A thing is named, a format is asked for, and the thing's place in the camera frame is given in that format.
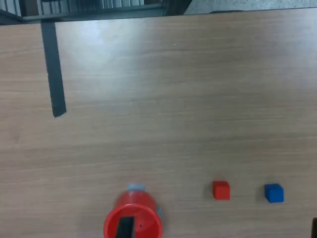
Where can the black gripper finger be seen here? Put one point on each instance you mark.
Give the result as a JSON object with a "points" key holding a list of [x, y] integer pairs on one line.
{"points": [[314, 228], [126, 228]]}

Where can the blue cube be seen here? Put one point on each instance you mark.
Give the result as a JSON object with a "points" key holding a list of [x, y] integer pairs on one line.
{"points": [[274, 193]]}

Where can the red cube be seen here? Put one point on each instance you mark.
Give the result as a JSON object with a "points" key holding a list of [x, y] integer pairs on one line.
{"points": [[221, 190]]}

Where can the red plastic cup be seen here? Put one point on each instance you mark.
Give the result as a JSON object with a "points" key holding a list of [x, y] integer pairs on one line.
{"points": [[136, 197]]}

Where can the blue tape piece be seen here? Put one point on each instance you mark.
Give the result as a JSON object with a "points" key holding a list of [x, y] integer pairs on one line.
{"points": [[160, 212], [135, 187]]}

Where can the black tape strip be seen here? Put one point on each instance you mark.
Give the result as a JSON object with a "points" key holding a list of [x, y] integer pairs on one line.
{"points": [[53, 74]]}

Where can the grey metal robot cart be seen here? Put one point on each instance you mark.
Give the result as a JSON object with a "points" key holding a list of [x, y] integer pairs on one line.
{"points": [[99, 16]]}

